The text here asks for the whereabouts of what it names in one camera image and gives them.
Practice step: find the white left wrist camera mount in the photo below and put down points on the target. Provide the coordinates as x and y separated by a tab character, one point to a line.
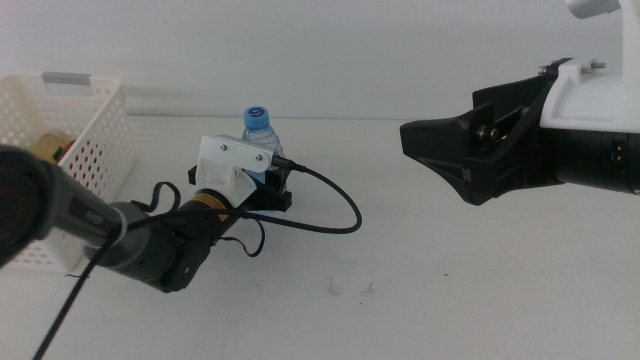
220	165

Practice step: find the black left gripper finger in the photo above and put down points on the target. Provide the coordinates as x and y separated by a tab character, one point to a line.
282	180

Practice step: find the clear water bottle blue cap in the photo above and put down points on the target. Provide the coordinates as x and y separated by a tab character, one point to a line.
256	117

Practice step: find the white perforated plastic basket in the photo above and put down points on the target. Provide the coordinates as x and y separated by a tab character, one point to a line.
107	125

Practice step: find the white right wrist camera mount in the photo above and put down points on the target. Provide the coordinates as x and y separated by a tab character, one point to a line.
590	105

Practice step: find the yellow tea bottle white cap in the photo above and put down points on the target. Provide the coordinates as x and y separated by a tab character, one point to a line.
50	145

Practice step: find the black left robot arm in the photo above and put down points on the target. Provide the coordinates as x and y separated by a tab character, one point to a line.
40	200

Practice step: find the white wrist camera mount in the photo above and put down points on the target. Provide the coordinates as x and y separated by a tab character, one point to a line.
220	165
590	105

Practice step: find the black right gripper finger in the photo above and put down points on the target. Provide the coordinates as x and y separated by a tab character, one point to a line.
450	150
510	92

